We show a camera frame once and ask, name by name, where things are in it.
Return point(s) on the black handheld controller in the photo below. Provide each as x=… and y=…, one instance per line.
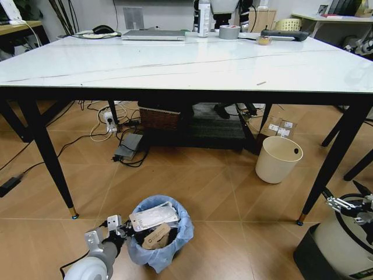
x=287, y=35

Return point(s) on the pale yellow woven basket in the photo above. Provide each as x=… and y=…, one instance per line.
x=288, y=24

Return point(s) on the cardboard box with labels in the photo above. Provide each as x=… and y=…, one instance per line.
x=279, y=126

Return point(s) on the light wooden cabinet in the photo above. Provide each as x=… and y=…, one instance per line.
x=263, y=20

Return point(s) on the black shoe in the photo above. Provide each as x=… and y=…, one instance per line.
x=222, y=111

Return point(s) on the white plastic blister package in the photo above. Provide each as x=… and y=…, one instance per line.
x=154, y=217

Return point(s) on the trash bin with blue liner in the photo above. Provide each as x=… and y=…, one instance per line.
x=163, y=259

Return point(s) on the cream plastic waste bin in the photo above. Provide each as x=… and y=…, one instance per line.
x=275, y=169

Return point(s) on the grey duct tape roll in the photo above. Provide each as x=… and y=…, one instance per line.
x=229, y=32

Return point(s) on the black power adapter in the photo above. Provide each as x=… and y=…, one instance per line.
x=8, y=186

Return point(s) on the brown wooden desk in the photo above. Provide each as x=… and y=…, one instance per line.
x=17, y=27

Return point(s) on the pale wooden desk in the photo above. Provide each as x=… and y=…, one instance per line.
x=335, y=18

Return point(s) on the brown wicker basket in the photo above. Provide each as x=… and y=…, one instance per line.
x=158, y=118

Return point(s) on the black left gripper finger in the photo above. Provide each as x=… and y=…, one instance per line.
x=129, y=225
x=130, y=234

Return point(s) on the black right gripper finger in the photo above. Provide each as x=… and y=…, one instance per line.
x=362, y=188
x=335, y=202

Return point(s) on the white marble table black legs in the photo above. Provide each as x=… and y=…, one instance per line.
x=175, y=64

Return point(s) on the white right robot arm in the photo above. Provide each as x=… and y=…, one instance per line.
x=338, y=248

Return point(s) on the white power strip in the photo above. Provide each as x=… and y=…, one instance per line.
x=109, y=121

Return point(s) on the black low platform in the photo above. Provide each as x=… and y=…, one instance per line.
x=212, y=132

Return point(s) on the white and black robot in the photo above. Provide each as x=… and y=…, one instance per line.
x=223, y=11

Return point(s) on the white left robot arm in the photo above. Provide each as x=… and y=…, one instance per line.
x=87, y=266

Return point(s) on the pale mouse pad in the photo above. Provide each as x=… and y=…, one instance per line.
x=87, y=35

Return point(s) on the black computer mouse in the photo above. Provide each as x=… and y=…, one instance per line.
x=102, y=29

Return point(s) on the silver closed laptop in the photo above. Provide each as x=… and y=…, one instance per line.
x=153, y=35

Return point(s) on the grey flat metal box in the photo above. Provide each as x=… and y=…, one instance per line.
x=128, y=147

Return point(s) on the small yellow tape roll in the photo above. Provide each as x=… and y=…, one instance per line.
x=264, y=41

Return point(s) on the white plastic bottle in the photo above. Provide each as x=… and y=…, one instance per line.
x=204, y=20

